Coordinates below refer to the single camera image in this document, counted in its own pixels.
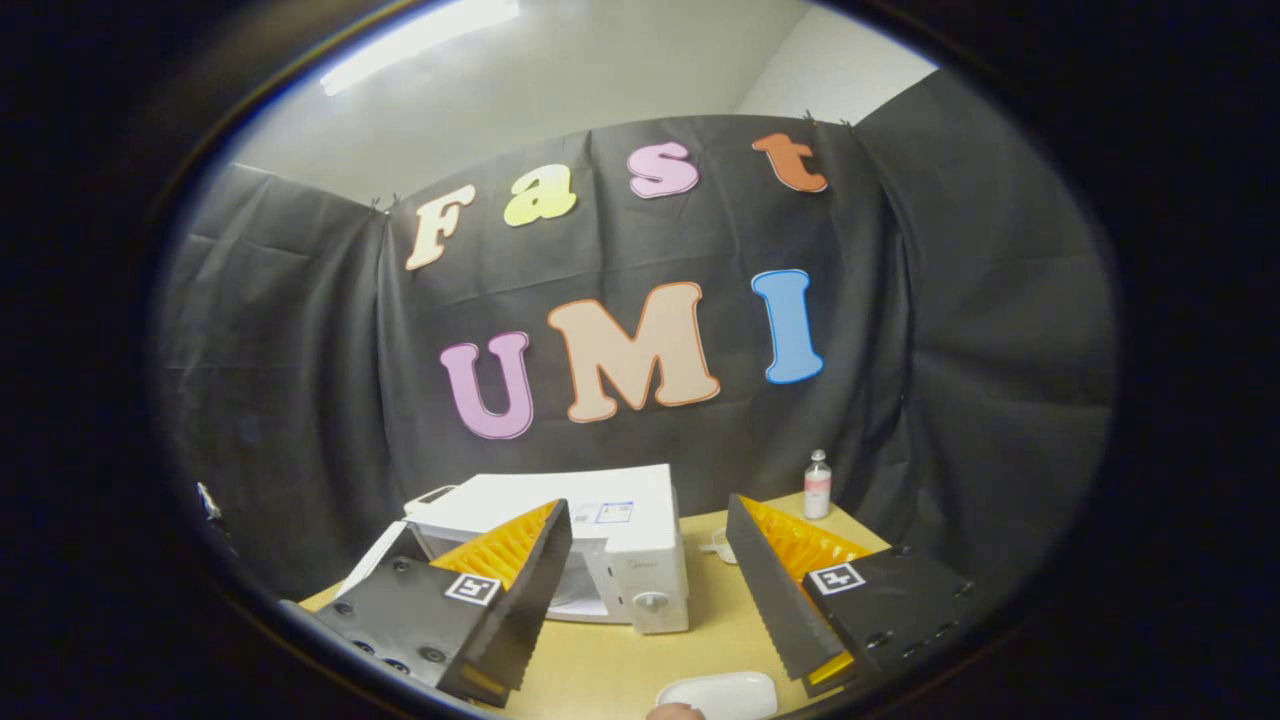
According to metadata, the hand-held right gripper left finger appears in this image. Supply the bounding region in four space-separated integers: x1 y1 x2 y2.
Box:
283 499 574 709

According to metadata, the white rectangular plate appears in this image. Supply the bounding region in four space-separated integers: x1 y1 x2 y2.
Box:
655 671 779 720

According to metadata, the small bottle with pink label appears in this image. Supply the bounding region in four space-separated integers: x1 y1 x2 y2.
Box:
804 449 833 521

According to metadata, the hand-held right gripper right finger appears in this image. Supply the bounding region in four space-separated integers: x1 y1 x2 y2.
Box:
725 493 977 700

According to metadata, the white microwave oven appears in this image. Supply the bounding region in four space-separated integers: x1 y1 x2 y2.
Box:
335 463 691 636

